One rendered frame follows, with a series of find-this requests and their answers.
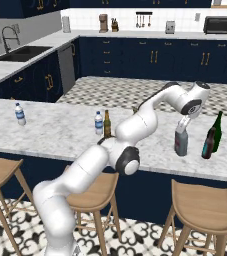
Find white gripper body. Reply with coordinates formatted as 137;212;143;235
176;114;193;134

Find grey glass bottle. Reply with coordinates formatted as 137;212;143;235
174;129;189;157

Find brown bottle with teal label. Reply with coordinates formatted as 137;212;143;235
201;126;217;160

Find green glass bottle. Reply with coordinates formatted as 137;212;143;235
211;110;224;154

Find navy base cupboards long run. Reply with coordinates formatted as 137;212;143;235
72;36;227;86

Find brown beer bottle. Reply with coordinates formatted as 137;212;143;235
103;109;113;139

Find clear plastic water bottle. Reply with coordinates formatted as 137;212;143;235
14;102;27;127
94;110;105;136

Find wooden bar stool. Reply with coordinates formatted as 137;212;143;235
0;156;37;256
64;165;123;256
156;178;227;256

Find silver toaster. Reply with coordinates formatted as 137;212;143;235
164;20;177;35

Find black toaster oven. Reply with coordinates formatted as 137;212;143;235
202;15;227;36

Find wooden knife block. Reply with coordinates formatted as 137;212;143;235
110;17;120;33

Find brown coffee machine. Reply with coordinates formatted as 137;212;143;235
98;13;110;34

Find steel dishwasher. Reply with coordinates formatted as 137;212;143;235
57;44;77;97

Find white paper towel roll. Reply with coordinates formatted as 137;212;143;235
61;15;72;34

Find navy base cupboards under sink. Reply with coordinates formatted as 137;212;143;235
0;49;65;104

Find black sink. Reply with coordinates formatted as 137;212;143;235
0;45;53;63

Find metal tap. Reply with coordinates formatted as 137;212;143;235
1;25;22;55

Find rail with hanging tools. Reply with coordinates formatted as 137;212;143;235
135;11;154;29

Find wooden wall shelf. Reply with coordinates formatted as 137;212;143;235
210;0;227;10

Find navy wall cupboards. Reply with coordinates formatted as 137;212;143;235
0;0;213;20

